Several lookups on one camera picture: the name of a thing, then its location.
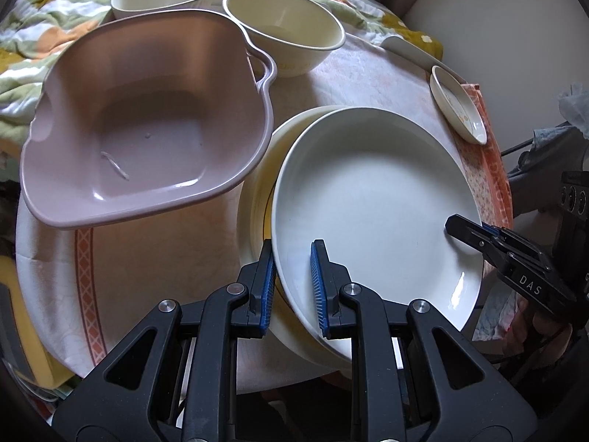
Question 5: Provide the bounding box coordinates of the white crumpled plastic bag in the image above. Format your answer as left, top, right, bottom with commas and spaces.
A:
556, 82, 589, 126

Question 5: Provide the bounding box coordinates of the pale crumpled cloth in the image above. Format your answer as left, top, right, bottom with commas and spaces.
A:
474, 289, 523, 342

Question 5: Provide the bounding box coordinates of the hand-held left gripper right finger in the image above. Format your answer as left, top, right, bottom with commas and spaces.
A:
310, 239, 539, 442

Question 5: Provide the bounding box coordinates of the floral quilt blanket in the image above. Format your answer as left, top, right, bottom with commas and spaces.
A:
0, 0, 445, 148

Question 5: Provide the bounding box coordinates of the large white plate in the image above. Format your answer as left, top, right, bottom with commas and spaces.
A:
271, 108, 484, 371

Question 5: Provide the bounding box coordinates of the cream smooth bowl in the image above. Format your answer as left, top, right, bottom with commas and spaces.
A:
222, 0, 347, 78

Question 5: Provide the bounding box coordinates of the small floral dish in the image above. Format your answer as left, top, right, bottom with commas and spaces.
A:
430, 65, 489, 145

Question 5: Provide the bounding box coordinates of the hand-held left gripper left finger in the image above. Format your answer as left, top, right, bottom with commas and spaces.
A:
50, 239, 279, 442

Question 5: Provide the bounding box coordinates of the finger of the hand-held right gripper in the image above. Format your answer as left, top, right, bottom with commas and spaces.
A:
445, 214, 511, 270
482, 223, 553, 273

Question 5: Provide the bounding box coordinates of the long white tray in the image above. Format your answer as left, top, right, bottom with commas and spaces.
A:
381, 36, 465, 81

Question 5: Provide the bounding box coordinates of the person's right hand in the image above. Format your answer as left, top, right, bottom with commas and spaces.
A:
518, 306, 572, 356

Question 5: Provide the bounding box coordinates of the pink plastic basin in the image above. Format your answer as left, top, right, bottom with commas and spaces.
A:
19, 9, 278, 231

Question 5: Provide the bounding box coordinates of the white towel with orange border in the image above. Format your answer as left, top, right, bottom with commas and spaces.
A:
16, 32, 514, 397

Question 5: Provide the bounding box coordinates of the cream plate with lined rim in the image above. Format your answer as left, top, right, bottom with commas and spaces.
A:
237, 105, 351, 370

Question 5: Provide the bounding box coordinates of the grey cloth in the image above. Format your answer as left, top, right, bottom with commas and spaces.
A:
506, 124, 586, 222

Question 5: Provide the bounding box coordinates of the black cable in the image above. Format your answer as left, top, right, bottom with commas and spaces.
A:
499, 137, 540, 158

